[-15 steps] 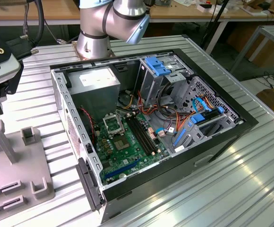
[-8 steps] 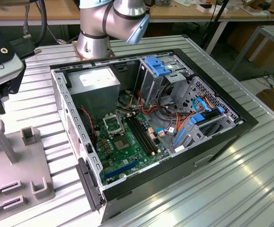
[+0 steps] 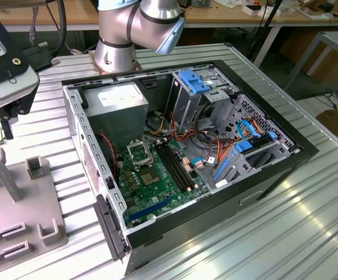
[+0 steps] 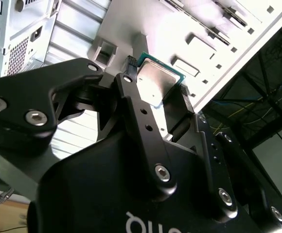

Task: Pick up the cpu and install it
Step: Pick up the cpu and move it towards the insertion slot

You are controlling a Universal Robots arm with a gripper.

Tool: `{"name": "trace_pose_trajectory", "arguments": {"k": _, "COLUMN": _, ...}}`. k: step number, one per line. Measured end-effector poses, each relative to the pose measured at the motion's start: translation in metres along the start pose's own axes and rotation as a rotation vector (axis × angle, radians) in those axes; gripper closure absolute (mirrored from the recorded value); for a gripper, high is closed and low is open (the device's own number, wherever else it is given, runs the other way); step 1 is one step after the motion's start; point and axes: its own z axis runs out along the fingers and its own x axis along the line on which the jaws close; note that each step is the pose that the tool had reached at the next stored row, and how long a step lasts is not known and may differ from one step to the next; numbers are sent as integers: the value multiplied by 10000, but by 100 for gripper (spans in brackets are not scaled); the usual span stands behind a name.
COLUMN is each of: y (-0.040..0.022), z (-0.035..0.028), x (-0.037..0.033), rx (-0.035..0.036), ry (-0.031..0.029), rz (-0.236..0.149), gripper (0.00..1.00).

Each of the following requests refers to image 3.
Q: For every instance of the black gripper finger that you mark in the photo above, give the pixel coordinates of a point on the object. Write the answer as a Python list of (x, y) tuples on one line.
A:
[(26, 105)]

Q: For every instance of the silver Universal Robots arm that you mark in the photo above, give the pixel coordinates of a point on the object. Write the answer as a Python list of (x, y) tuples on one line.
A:
[(154, 20)]

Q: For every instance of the CPU socket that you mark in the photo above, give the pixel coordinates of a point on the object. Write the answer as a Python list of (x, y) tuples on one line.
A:
[(149, 176)]

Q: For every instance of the grey power supply unit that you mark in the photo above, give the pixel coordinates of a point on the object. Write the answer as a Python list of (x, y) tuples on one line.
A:
[(113, 122)]

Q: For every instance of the grey plastic parts rack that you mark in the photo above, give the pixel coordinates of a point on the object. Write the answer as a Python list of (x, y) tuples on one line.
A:
[(17, 210)]

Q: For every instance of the black plastic case latch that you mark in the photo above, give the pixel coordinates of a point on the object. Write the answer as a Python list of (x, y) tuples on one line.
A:
[(107, 227)]

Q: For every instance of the black RAM slot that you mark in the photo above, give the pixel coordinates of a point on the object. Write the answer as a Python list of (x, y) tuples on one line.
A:
[(174, 166), (170, 166), (177, 166), (181, 166)]

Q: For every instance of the green motherboard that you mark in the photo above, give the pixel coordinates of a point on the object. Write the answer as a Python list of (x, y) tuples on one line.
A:
[(157, 195)]

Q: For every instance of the grey metal drive cage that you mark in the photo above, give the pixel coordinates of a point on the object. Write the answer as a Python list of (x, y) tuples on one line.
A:
[(186, 108)]

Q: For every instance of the blue expansion slot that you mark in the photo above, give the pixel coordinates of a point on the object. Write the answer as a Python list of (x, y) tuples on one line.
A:
[(151, 208)]

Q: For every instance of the blue plastic drive latch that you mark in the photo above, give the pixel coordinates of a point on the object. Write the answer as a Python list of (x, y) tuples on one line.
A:
[(189, 78)]

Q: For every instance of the silver coin battery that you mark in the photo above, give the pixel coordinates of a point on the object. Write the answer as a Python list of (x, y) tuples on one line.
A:
[(151, 216)]

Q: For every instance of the grey metal disk bay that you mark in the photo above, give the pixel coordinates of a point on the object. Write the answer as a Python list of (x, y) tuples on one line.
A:
[(236, 170)]

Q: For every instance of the blue disk carrier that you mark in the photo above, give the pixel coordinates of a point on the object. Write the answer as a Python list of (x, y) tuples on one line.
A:
[(242, 147)]

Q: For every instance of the black open PC case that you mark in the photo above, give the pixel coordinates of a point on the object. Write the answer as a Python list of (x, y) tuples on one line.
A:
[(215, 221)]

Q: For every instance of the small white box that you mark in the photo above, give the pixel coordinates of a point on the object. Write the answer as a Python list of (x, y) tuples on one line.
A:
[(253, 11)]

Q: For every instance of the black stand pole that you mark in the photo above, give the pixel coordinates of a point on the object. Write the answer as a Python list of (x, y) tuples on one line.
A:
[(269, 20)]

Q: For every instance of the long wooden desk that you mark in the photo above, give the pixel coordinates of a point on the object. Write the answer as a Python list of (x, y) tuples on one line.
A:
[(303, 20)]

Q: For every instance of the brown cardboard boxes under desk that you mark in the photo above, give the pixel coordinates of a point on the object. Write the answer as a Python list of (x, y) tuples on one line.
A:
[(332, 64)]

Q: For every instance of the small black device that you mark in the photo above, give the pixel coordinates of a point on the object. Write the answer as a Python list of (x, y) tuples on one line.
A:
[(325, 7)]

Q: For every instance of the perforated grey metal bracket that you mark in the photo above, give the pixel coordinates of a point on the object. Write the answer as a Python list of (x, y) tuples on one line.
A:
[(262, 116)]

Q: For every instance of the white metal frame table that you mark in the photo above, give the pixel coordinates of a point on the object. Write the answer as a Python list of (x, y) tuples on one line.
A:
[(332, 36)]

